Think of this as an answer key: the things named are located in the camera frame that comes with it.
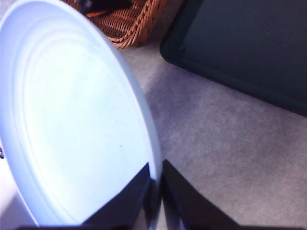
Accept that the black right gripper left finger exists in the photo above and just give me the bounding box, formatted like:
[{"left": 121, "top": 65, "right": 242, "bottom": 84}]
[{"left": 18, "top": 162, "right": 152, "bottom": 230}]

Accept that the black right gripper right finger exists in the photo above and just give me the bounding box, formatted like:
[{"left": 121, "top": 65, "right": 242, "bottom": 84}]
[{"left": 162, "top": 159, "right": 307, "bottom": 230}]

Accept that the blue round plate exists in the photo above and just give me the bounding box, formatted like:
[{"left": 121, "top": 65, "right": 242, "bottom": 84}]
[{"left": 0, "top": 0, "right": 164, "bottom": 228}]

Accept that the brown wicker basket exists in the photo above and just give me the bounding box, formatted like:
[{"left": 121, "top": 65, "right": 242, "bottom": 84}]
[{"left": 61, "top": 0, "right": 168, "bottom": 50}]

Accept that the black rectangular tray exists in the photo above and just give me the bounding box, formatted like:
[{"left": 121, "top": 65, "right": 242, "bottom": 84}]
[{"left": 160, "top": 0, "right": 307, "bottom": 118}]

